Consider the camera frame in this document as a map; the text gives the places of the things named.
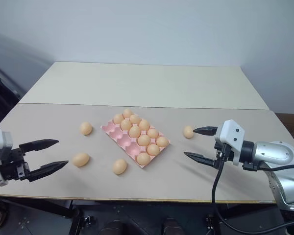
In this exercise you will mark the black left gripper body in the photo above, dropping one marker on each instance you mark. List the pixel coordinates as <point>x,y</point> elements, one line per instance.
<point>13,166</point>

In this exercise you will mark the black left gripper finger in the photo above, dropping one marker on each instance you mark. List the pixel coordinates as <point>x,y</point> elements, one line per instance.
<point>47,167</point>
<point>39,144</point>

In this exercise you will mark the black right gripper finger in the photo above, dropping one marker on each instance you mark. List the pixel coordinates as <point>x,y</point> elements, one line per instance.
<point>202,159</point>
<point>207,131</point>

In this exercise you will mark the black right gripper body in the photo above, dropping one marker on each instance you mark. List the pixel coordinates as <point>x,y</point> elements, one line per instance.
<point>220,155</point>

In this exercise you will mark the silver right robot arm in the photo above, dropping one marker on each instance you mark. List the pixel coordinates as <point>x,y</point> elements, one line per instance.
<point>281,156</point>

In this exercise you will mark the pink plastic egg tray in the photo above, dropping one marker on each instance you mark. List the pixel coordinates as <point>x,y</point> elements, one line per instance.
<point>117,135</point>

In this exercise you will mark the tan egg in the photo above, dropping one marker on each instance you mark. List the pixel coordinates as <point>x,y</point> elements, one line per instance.
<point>134,131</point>
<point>119,166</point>
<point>126,124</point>
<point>144,124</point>
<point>153,133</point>
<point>118,118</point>
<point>80,159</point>
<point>144,140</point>
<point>153,149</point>
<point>188,131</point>
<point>135,119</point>
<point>128,113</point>
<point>85,128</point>
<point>143,158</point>
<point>162,141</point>

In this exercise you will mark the dark rounded shape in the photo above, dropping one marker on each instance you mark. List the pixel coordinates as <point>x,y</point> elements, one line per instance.
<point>170,225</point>

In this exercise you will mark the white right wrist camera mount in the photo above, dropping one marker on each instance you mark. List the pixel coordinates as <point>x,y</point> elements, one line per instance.
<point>231,137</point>

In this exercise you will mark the black metal table frame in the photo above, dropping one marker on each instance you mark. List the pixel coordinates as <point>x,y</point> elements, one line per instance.
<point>51,208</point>

